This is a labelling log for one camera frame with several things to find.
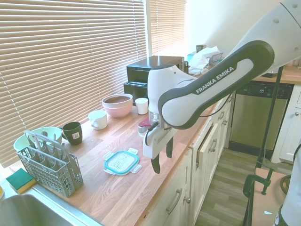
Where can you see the white plastic bag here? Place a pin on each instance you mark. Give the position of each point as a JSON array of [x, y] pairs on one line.
[[202, 58]]

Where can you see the grey plastic cutlery basket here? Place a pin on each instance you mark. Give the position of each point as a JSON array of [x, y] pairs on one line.
[[49, 176]]

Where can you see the white bowl with brown inside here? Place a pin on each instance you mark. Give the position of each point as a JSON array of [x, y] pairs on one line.
[[116, 99]]

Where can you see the dark glass jar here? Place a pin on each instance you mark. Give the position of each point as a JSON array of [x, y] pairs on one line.
[[201, 48]]

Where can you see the black camera stand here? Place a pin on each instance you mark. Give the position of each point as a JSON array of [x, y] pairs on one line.
[[269, 117]]

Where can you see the black mug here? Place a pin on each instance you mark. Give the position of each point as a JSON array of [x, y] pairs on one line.
[[74, 134]]

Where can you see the black foil food container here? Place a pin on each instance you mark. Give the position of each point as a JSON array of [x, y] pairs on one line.
[[269, 75]]

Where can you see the pink bottle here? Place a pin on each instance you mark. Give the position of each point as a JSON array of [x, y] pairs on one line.
[[290, 63]]

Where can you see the stainless steel dishwasher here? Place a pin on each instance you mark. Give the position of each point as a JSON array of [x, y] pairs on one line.
[[249, 117]]

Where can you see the dark green clamp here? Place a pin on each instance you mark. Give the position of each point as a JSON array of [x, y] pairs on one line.
[[247, 186]]

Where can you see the wide beige window blind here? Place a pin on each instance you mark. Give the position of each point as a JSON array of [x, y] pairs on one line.
[[70, 58]]

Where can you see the white corner cabinet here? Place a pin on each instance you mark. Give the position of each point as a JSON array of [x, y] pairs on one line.
[[289, 131]]

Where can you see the metal cabinet knob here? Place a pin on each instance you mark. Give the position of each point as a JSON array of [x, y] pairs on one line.
[[296, 114], [225, 122], [187, 200]]

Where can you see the small white cup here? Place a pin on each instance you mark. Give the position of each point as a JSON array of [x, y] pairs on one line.
[[141, 106]]

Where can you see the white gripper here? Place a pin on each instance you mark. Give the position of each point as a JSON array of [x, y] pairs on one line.
[[157, 143]]

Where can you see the green yellow sponge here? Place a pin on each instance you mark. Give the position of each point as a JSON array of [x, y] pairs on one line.
[[21, 180]]

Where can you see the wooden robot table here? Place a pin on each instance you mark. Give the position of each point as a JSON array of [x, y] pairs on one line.
[[270, 207]]

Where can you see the long white base cabinet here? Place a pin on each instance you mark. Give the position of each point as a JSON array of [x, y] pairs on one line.
[[207, 179]]

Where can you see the metal cutlery piece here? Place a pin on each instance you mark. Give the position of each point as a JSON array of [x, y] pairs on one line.
[[37, 142]]

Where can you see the narrow beige window blind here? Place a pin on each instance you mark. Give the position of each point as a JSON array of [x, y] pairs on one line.
[[167, 26]]

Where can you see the stainless steel sink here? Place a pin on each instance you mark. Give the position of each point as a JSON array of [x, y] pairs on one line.
[[28, 212]]

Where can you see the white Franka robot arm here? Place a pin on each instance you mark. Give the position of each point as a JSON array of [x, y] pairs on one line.
[[211, 94]]

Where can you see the mint green bowl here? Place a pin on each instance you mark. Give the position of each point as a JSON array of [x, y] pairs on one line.
[[21, 143]]

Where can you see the clear lid with teal seal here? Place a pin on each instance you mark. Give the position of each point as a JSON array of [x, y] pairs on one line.
[[121, 161]]

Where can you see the white mug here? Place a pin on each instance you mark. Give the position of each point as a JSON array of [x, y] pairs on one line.
[[98, 120]]

